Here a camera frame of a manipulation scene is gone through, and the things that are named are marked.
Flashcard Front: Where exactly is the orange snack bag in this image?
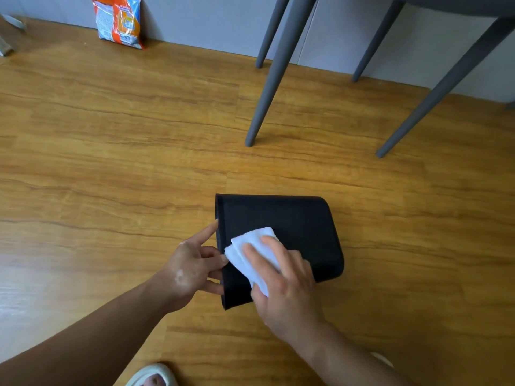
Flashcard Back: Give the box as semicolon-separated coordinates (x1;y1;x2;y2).
90;0;145;50

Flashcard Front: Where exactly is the grey chair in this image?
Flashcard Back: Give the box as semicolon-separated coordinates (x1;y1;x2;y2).
245;0;515;159

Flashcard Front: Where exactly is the white slipper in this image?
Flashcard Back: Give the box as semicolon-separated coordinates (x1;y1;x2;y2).
125;363;179;386
370;351;395;369

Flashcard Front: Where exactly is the person's left hand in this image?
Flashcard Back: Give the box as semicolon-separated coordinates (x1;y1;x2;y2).
158;220;229;315

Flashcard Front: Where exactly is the person's right forearm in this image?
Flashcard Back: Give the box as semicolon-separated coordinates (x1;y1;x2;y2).
288;321;413;386

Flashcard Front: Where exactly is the person's left forearm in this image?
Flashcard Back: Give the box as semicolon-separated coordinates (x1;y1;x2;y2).
0;275;170;386

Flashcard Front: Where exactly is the person's right hand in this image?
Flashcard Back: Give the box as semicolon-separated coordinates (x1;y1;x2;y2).
241;236;327;347

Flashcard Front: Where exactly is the white wiping cloth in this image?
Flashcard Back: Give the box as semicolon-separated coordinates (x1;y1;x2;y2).
224;227;282;298

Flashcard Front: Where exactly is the black waste bin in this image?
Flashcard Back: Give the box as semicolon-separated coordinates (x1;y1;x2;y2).
214;193;345;311

